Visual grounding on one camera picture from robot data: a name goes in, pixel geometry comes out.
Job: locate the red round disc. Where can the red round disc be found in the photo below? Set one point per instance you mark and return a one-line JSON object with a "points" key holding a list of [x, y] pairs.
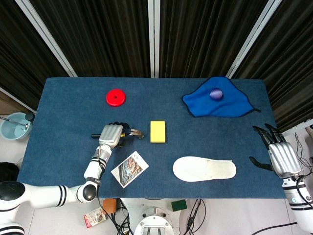
{"points": [[116, 97]]}

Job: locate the blue table cover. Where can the blue table cover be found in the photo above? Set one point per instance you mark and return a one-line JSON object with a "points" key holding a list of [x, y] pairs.
{"points": [[156, 151]]}

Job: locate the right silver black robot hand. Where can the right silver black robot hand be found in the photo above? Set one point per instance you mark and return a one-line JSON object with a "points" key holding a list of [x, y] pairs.
{"points": [[281, 154]]}

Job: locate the yellow sponge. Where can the yellow sponge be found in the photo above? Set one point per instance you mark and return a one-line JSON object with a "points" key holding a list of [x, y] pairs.
{"points": [[158, 131]]}

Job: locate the light blue bowl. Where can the light blue bowl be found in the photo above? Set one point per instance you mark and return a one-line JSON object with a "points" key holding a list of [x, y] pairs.
{"points": [[13, 128]]}

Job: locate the green block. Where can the green block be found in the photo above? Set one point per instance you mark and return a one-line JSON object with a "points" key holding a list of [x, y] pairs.
{"points": [[179, 205]]}

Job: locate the white curtain frame post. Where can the white curtain frame post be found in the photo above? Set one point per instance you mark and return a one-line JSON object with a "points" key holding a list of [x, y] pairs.
{"points": [[252, 39], [154, 39], [46, 36]]}

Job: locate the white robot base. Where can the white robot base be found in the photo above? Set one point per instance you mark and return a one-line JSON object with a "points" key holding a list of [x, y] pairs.
{"points": [[155, 220]]}

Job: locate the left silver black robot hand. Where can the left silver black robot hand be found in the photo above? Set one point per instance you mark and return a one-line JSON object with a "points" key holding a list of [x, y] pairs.
{"points": [[110, 135]]}

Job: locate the printed snack packet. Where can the printed snack packet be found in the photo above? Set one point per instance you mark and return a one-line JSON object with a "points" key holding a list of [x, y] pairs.
{"points": [[94, 217]]}

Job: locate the purple egg-shaped ball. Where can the purple egg-shaped ball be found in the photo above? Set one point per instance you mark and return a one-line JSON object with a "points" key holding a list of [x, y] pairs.
{"points": [[216, 94]]}

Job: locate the orange box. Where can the orange box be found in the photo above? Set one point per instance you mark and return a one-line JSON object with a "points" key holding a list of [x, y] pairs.
{"points": [[108, 205]]}

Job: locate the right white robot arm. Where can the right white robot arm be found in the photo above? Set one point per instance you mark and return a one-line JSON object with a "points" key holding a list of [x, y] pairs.
{"points": [[299, 198]]}

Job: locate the dragon picture postcard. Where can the dragon picture postcard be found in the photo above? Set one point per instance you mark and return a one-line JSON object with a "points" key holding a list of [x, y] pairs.
{"points": [[129, 169]]}

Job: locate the metal ladle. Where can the metal ladle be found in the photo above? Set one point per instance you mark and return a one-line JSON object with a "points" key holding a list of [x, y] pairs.
{"points": [[14, 121]]}

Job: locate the blue cloth black trim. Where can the blue cloth black trim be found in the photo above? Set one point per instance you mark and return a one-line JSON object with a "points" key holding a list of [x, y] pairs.
{"points": [[220, 104]]}

